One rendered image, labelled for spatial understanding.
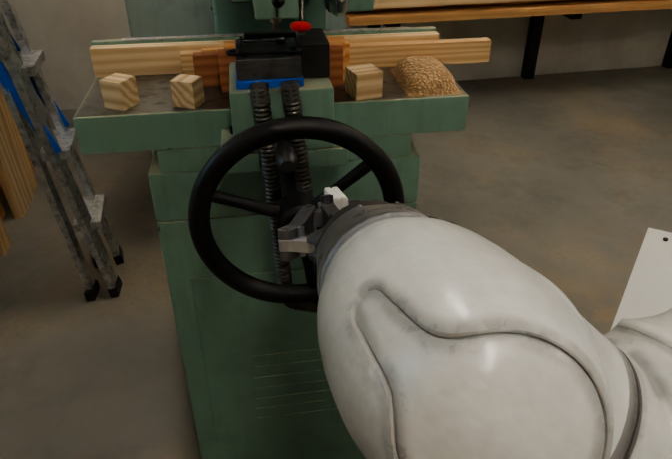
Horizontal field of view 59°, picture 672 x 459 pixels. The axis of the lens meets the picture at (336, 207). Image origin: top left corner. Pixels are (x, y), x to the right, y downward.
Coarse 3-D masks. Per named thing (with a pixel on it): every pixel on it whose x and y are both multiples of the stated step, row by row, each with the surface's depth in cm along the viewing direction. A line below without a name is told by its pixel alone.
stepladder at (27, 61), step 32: (0, 0) 154; (0, 32) 145; (0, 64) 148; (32, 64) 154; (32, 96) 156; (64, 128) 177; (32, 160) 163; (64, 160) 168; (64, 192) 168; (64, 224) 174; (96, 224) 179; (96, 256) 181; (96, 288) 190
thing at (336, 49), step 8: (232, 48) 92; (336, 48) 93; (224, 56) 91; (232, 56) 91; (336, 56) 94; (224, 64) 92; (336, 64) 95; (224, 72) 93; (336, 72) 95; (224, 80) 93; (336, 80) 96; (224, 88) 94
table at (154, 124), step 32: (96, 96) 93; (160, 96) 93; (224, 96) 93; (384, 96) 93; (448, 96) 93; (96, 128) 87; (128, 128) 88; (160, 128) 88; (192, 128) 89; (224, 128) 90; (384, 128) 94; (416, 128) 95; (448, 128) 96; (256, 160) 83; (320, 160) 84
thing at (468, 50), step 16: (352, 48) 102; (368, 48) 103; (384, 48) 103; (400, 48) 104; (416, 48) 104; (432, 48) 104; (448, 48) 105; (464, 48) 105; (480, 48) 106; (192, 64) 100; (352, 64) 104; (384, 64) 105
